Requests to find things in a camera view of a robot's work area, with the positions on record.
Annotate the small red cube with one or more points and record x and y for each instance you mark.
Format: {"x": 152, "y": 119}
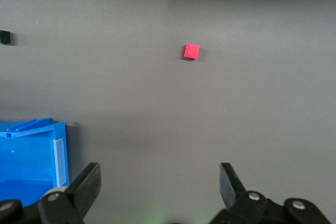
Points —
{"x": 191, "y": 51}

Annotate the blue plastic storage bin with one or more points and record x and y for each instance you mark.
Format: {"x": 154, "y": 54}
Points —
{"x": 29, "y": 161}

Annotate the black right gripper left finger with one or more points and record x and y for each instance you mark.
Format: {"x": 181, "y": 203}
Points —
{"x": 84, "y": 184}

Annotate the small black cube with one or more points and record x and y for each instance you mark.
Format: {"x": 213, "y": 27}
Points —
{"x": 4, "y": 37}

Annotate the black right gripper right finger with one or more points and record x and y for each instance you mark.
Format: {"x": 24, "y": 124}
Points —
{"x": 232, "y": 190}

